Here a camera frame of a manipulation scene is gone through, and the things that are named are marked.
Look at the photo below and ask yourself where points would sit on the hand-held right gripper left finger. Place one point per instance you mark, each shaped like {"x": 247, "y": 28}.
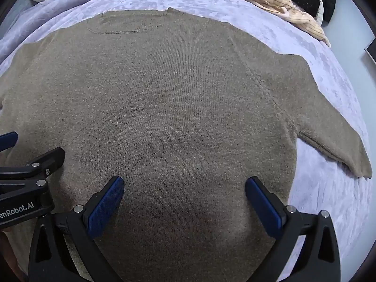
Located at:
{"x": 105, "y": 205}

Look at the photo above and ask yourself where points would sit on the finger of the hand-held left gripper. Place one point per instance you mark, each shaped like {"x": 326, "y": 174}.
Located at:
{"x": 50, "y": 160}
{"x": 8, "y": 141}

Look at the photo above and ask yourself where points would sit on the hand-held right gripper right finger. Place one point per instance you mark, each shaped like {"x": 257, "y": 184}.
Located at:
{"x": 264, "y": 208}

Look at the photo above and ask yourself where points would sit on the brown knit sweater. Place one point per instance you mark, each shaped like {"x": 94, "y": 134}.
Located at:
{"x": 176, "y": 108}

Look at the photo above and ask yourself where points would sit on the lavender plush blanket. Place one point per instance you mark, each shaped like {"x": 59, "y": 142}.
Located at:
{"x": 320, "y": 194}

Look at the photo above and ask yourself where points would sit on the grey quilted bedding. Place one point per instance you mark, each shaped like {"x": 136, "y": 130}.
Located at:
{"x": 20, "y": 7}

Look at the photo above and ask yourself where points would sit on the white bag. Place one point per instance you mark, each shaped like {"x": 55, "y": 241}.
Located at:
{"x": 320, "y": 10}

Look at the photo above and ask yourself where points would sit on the black glitter bag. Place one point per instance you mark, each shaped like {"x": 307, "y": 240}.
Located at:
{"x": 304, "y": 1}

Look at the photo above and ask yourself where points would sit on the wall television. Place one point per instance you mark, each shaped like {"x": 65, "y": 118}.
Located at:
{"x": 371, "y": 51}

